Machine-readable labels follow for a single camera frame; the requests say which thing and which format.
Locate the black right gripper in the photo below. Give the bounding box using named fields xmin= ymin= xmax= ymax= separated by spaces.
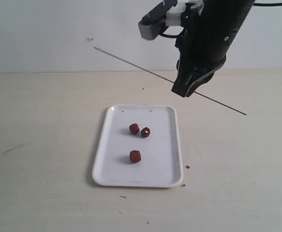
xmin=171 ymin=16 xmax=238 ymax=97

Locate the thin metal skewer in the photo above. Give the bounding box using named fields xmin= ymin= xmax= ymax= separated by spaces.
xmin=93 ymin=46 xmax=247 ymax=116

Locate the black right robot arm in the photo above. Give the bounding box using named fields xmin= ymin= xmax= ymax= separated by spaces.
xmin=171 ymin=0 xmax=254 ymax=97

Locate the white rectangular plastic tray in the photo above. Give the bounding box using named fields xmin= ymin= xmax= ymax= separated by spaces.
xmin=92 ymin=104 xmax=183 ymax=188

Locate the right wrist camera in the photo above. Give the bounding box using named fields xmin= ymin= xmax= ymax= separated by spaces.
xmin=138 ymin=0 xmax=202 ymax=41

